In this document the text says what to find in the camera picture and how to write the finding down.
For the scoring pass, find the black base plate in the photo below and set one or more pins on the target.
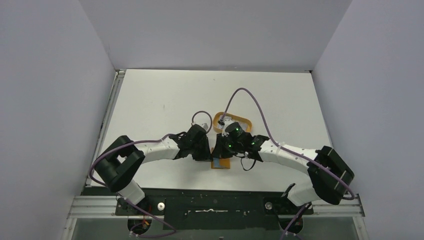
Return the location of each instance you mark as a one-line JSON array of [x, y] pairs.
[[186, 209]]

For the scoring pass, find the orange plastic tray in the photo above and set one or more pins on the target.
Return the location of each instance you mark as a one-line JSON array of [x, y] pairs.
[[245, 124]]

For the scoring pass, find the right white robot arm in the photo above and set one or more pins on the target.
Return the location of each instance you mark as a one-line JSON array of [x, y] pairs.
[[329, 176]]

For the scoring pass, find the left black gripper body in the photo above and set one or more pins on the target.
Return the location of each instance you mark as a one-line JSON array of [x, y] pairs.
[[203, 143]]

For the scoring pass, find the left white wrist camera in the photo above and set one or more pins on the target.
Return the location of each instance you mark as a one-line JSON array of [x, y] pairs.
[[205, 126]]

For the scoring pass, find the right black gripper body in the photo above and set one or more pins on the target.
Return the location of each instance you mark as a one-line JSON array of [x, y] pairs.
[[218, 152]]

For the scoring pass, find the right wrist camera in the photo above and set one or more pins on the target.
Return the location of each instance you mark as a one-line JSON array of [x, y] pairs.
[[221, 122]]

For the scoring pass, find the aluminium frame rail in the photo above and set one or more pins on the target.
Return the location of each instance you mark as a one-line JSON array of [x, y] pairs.
[[104, 207]]

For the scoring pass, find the orange leather card holder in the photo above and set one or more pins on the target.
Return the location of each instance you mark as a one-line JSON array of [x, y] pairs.
[[221, 163]]

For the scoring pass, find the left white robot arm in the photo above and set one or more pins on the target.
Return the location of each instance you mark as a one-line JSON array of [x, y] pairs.
[[118, 164]]

